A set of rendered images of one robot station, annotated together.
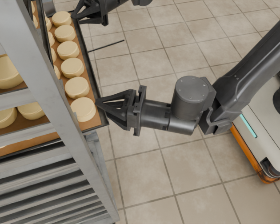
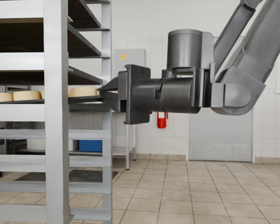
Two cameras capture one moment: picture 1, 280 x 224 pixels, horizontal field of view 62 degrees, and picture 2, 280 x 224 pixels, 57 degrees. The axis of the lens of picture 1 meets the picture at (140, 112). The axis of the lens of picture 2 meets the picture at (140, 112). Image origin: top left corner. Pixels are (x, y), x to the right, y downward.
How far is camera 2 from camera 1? 48 cm
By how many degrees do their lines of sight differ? 58
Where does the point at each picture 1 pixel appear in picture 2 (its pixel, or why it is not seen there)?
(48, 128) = (41, 61)
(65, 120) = (55, 24)
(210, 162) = not seen: outside the picture
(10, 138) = (7, 60)
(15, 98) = (32, 7)
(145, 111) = (140, 80)
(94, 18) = not seen: hidden behind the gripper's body
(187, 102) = (175, 33)
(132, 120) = (122, 83)
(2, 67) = not seen: hidden behind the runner
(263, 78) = (272, 28)
